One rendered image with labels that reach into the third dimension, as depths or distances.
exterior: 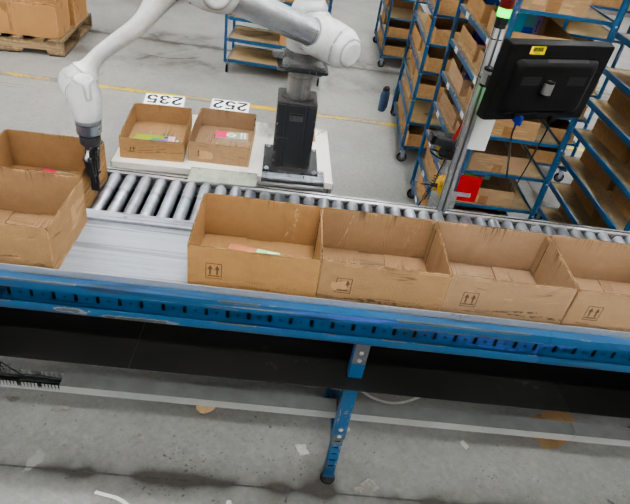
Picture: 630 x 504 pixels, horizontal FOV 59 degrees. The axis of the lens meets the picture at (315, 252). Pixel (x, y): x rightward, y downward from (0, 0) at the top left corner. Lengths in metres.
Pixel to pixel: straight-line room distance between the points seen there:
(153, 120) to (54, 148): 0.63
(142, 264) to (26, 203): 0.47
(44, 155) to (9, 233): 0.85
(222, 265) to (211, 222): 0.30
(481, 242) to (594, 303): 0.41
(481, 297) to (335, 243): 0.53
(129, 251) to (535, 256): 1.38
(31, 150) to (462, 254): 1.77
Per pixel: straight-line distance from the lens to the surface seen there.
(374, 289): 1.71
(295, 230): 1.92
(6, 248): 1.85
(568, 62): 2.36
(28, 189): 2.07
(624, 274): 2.30
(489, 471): 2.64
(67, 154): 2.57
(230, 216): 1.91
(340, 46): 2.24
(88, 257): 1.90
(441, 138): 2.46
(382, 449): 2.53
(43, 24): 6.13
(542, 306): 1.87
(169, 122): 3.01
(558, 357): 2.00
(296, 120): 2.57
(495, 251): 2.06
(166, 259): 1.87
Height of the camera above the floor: 2.04
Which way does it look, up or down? 37 degrees down
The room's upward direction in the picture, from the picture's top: 10 degrees clockwise
